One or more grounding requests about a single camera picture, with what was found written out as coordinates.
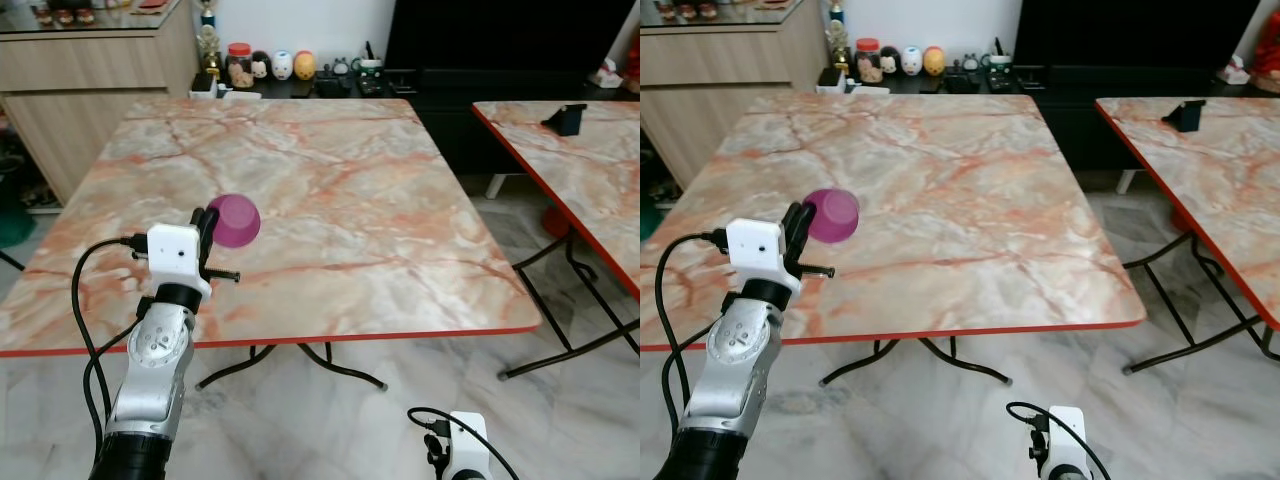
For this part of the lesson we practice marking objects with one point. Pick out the purple plastic cup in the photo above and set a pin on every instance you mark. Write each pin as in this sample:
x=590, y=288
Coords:
x=835, y=215
x=238, y=220

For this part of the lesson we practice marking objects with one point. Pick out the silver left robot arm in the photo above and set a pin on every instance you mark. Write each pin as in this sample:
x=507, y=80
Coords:
x=735, y=345
x=155, y=350

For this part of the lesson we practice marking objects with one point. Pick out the white power strip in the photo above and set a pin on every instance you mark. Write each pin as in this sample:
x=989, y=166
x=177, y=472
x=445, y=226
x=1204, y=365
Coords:
x=225, y=93
x=850, y=88

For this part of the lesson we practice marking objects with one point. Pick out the marble folding table red rim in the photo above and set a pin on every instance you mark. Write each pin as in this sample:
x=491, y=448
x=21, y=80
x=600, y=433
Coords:
x=590, y=180
x=1220, y=190
x=340, y=200
x=960, y=200

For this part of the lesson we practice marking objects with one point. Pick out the green object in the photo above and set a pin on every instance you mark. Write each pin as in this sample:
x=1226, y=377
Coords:
x=14, y=222
x=649, y=218

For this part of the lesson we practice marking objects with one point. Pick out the light wooden cabinet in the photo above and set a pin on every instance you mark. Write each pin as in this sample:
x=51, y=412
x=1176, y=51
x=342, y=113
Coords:
x=720, y=80
x=90, y=90

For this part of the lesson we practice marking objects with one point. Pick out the red lid snack jar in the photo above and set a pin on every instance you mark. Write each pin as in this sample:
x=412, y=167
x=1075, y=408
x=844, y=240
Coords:
x=239, y=68
x=868, y=62

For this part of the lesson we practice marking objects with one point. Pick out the dark brown egg figure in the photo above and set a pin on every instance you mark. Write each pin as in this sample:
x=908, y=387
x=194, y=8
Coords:
x=890, y=61
x=261, y=66

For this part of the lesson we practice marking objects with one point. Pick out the white egg figure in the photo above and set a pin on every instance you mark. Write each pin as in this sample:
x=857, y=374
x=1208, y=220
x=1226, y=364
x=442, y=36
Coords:
x=282, y=66
x=911, y=61

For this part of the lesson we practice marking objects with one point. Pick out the gold trophy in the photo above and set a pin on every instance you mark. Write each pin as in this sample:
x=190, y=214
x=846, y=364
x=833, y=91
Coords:
x=837, y=40
x=208, y=45

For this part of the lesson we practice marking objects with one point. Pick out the yellow egg figure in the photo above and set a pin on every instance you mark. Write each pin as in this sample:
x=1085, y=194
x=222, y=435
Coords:
x=933, y=61
x=304, y=66

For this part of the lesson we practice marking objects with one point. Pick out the small grey figurine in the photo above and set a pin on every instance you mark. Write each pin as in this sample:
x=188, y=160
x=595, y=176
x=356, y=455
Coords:
x=339, y=69
x=968, y=64

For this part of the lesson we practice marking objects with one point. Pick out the red ornament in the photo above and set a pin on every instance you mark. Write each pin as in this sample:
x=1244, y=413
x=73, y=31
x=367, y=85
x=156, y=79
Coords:
x=1270, y=50
x=633, y=65

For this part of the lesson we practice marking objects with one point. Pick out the green white mug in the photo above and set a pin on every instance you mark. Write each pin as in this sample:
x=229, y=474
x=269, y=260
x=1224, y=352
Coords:
x=371, y=64
x=999, y=60

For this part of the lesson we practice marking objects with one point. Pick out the white red figurine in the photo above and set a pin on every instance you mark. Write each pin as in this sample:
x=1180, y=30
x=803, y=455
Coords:
x=606, y=75
x=1235, y=70

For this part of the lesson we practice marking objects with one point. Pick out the red stool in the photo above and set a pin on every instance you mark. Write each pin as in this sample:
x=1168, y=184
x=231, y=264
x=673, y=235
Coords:
x=1181, y=220
x=556, y=222

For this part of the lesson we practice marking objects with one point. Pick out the black phone stand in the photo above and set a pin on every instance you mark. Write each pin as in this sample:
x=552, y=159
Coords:
x=1187, y=115
x=568, y=120

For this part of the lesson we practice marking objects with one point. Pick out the black television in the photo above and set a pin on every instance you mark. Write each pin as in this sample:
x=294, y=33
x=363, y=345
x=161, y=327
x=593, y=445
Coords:
x=1130, y=30
x=500, y=30

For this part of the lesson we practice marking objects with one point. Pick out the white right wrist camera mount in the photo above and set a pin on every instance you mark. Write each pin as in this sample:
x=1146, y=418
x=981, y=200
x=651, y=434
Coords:
x=1068, y=440
x=468, y=445

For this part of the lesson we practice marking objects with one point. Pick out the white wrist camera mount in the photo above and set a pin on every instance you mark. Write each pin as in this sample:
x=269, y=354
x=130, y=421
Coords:
x=1068, y=440
x=468, y=445
x=752, y=245
x=172, y=252

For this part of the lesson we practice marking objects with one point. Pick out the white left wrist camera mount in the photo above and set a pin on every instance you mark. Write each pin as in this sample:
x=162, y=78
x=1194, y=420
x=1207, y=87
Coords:
x=752, y=245
x=172, y=252

